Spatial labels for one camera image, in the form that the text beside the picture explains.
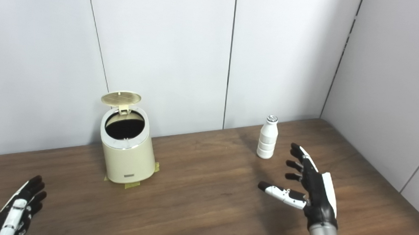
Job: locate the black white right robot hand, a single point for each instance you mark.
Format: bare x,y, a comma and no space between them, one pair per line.
319,197

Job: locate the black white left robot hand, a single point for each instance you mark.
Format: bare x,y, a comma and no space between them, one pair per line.
14,214

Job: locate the small white plastic bottle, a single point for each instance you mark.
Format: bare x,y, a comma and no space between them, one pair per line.
267,141

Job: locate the cream-colored round bin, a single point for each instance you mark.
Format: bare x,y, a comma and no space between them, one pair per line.
128,161

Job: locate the cream round bin lid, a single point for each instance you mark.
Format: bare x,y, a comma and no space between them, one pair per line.
120,98

